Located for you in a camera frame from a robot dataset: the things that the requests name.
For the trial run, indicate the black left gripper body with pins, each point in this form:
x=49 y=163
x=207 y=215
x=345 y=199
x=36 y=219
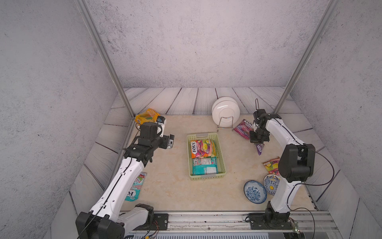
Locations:
x=161 y=142

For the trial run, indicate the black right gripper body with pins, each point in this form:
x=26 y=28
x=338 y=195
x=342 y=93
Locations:
x=258 y=136

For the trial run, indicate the purple Fox's berries bag back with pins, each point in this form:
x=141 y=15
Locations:
x=259 y=148

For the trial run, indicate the pink Fox's berries candy bag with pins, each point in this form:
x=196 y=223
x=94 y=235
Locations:
x=244 y=129

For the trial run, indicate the yellow orange candy bag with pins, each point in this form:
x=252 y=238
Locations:
x=149 y=115

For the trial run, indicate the pink yellow Fox's candy bag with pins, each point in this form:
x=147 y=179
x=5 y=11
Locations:
x=202 y=148

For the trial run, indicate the teal Fox's candy bag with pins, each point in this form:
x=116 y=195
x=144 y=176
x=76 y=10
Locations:
x=204 y=166

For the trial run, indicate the teal red Fox's fruits bag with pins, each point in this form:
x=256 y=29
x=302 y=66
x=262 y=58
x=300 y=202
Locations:
x=133 y=193

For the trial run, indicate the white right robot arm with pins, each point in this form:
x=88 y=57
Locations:
x=296 y=164

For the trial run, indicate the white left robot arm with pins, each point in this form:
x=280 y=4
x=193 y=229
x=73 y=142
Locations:
x=119 y=185

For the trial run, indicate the green plastic basket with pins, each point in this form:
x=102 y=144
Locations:
x=219 y=156

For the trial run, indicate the orange Fox's fruits candy bag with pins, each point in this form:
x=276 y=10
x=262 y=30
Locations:
x=272 y=166

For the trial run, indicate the white plate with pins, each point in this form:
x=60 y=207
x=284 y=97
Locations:
x=225 y=107

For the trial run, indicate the blue yellow patterned plate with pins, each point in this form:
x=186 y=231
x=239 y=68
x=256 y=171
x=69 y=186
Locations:
x=271 y=183

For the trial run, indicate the blue patterned bowl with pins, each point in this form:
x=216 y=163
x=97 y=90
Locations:
x=255 y=192

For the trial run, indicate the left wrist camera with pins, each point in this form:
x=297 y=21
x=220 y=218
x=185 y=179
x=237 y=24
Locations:
x=160 y=125

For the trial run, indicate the metal wire plate rack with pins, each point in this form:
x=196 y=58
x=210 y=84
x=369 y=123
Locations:
x=225 y=123

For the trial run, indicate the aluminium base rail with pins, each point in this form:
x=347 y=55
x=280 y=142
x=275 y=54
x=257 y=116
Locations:
x=213 y=225

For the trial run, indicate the aluminium corner post right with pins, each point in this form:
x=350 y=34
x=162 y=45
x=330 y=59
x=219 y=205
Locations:
x=317 y=34

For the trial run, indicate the aluminium corner post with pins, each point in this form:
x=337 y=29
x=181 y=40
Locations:
x=88 y=20
x=317 y=34

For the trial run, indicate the aluminium corner post left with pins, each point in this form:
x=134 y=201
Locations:
x=88 y=20

